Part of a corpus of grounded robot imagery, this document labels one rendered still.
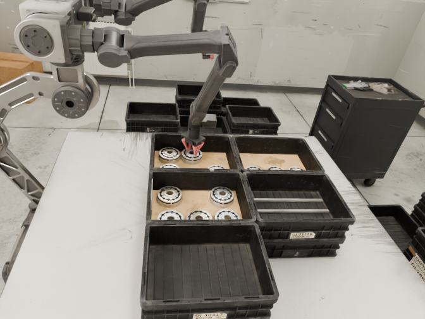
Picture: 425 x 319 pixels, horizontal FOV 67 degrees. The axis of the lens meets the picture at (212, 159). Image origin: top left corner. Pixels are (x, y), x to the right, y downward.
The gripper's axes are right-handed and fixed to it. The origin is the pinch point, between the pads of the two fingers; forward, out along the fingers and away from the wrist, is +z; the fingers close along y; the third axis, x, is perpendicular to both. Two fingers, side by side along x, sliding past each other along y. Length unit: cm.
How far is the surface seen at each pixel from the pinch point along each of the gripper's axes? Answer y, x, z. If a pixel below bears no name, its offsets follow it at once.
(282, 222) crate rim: -58, 16, -6
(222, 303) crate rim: -60, 56, -6
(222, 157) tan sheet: -10.4, -12.8, 4.2
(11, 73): 270, -30, 55
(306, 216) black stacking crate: -61, -5, 4
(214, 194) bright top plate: -26.5, 16.0, 0.9
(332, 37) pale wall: 56, -348, 10
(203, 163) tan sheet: -7.1, -1.3, 4.1
